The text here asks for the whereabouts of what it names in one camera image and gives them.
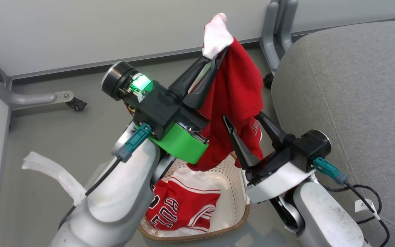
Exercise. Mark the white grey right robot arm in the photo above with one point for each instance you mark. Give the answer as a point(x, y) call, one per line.
point(324, 216)

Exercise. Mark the green wrist camera housing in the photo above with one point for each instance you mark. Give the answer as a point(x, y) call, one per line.
point(180, 144)

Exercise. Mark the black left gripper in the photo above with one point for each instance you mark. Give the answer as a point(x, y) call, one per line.
point(156, 106)

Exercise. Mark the red and white garment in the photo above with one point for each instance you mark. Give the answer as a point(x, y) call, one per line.
point(238, 85)

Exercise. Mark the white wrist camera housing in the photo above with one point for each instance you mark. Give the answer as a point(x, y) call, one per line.
point(276, 181)

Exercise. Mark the grey partition frame upright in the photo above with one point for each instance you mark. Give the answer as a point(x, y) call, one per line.
point(269, 41)

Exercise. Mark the red jersey with white lettering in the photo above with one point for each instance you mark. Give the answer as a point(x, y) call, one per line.
point(180, 206)

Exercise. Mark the white perforated laundry basket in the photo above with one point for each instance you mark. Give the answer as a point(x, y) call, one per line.
point(230, 206)

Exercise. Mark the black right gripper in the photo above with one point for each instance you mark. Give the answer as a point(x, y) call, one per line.
point(309, 147)

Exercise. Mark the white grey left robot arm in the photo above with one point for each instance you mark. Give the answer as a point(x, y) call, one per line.
point(122, 199)

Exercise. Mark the grey fabric sofa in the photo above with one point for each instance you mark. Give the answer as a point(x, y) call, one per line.
point(355, 85)

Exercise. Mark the black caster wheel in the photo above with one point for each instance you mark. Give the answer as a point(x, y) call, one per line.
point(268, 81)
point(76, 104)

